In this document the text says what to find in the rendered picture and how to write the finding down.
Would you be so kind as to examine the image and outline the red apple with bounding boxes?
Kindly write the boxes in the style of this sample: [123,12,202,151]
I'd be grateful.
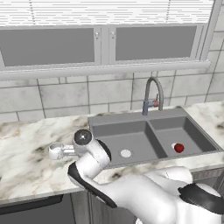
[173,142,186,154]

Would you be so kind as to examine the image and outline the grey double sink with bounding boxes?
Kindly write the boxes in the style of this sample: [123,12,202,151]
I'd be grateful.
[87,106,224,171]

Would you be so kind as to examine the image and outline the dark grey dishwasher front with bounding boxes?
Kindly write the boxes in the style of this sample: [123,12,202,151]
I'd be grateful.
[0,193,77,224]

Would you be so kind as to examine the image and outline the white window blinds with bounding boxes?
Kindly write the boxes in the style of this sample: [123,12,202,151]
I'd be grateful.
[0,0,217,28]

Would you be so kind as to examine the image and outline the grey framed window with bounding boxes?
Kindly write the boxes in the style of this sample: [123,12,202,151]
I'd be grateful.
[0,22,212,82]

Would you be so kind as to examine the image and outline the grey cupboard door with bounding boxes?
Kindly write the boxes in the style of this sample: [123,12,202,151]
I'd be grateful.
[191,167,224,197]
[70,191,138,224]

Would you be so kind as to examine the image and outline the grey arched tap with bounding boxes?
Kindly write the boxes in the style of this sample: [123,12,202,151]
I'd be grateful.
[141,76,165,116]

